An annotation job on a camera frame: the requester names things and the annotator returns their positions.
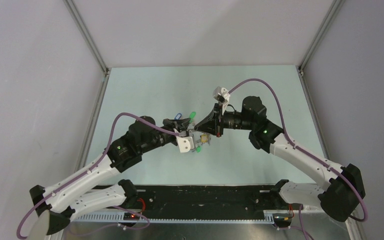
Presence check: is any left aluminium frame post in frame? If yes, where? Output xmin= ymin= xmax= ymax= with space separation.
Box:
xmin=63 ymin=0 xmax=109 ymax=76

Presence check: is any grey cable duct strip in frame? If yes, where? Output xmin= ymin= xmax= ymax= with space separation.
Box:
xmin=74 ymin=211 xmax=274 ymax=224

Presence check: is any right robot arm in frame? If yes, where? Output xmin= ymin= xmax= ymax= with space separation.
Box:
xmin=194 ymin=96 xmax=366 ymax=222

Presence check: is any aluminium frame post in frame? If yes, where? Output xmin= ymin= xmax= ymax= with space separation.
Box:
xmin=297 ymin=0 xmax=346 ymax=77
xmin=63 ymin=0 xmax=109 ymax=76

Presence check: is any green tag key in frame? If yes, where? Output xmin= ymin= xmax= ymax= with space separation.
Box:
xmin=189 ymin=111 xmax=196 ymax=120

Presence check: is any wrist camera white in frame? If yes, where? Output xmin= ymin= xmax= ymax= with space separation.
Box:
xmin=213 ymin=86 xmax=231 ymax=115
xmin=176 ymin=136 xmax=195 ymax=153

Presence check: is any right aluminium frame post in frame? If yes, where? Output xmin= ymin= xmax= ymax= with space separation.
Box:
xmin=297 ymin=0 xmax=346 ymax=77

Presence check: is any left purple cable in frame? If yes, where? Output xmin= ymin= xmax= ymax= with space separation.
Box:
xmin=15 ymin=112 xmax=181 ymax=240

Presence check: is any grey toothed keyring disc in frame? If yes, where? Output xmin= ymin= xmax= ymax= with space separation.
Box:
xmin=191 ymin=131 xmax=211 ymax=151

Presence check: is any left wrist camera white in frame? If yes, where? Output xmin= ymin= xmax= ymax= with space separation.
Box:
xmin=176 ymin=136 xmax=195 ymax=153

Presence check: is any yellow tag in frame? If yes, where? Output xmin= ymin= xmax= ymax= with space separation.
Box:
xmin=200 ymin=134 xmax=211 ymax=144

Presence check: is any left circuit board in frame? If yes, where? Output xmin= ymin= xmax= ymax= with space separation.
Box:
xmin=123 ymin=212 xmax=142 ymax=221

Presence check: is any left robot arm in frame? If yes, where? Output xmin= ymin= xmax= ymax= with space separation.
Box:
xmin=27 ymin=112 xmax=193 ymax=240

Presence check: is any right circuit board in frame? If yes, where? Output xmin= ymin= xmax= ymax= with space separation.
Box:
xmin=273 ymin=215 xmax=293 ymax=225

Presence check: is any purple cable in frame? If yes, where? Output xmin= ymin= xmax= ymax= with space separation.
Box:
xmin=228 ymin=78 xmax=369 ymax=222
xmin=15 ymin=112 xmax=181 ymax=240

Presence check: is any circuit board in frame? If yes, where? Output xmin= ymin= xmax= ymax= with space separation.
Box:
xmin=273 ymin=215 xmax=293 ymax=225
xmin=123 ymin=212 xmax=142 ymax=221

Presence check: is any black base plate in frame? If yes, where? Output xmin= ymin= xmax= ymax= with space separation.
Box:
xmin=121 ymin=185 xmax=289 ymax=220

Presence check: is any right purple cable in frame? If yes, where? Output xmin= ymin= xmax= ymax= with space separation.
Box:
xmin=228 ymin=78 xmax=369 ymax=222

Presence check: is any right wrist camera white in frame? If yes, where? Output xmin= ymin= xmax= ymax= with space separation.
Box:
xmin=213 ymin=86 xmax=231 ymax=115

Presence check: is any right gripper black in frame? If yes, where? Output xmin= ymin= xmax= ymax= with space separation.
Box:
xmin=194 ymin=102 xmax=254 ymax=139

